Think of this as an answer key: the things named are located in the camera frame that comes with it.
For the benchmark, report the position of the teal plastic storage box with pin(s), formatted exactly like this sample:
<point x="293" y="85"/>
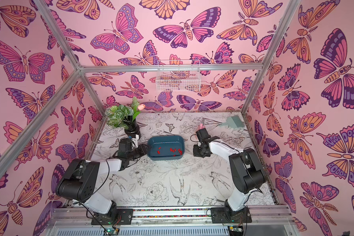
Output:
<point x="167" y="142"/>

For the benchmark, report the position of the pink spray bottle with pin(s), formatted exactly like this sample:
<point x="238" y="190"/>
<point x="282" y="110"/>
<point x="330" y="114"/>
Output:
<point x="201" y="126"/>

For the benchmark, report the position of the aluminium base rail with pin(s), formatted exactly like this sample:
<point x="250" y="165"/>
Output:
<point x="175" y="221"/>

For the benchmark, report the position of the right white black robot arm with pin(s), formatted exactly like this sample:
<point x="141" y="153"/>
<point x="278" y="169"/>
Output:
<point x="246" y="169"/>

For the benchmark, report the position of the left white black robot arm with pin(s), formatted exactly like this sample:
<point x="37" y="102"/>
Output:
<point x="79" y="181"/>

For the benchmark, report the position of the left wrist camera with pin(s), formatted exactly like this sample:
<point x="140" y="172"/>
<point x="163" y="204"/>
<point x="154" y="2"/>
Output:
<point x="125" y="145"/>

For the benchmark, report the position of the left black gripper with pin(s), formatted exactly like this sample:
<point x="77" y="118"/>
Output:
<point x="142" y="148"/>

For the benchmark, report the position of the green dustpan brush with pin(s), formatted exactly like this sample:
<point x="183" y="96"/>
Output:
<point x="234" y="122"/>

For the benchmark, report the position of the green plant in black vase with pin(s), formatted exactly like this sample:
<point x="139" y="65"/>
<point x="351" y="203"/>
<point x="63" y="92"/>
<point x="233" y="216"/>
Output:
<point x="120" y="116"/>

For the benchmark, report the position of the white wire basket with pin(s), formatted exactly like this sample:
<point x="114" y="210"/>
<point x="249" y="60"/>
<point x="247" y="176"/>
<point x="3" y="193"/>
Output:
<point x="178" y="75"/>

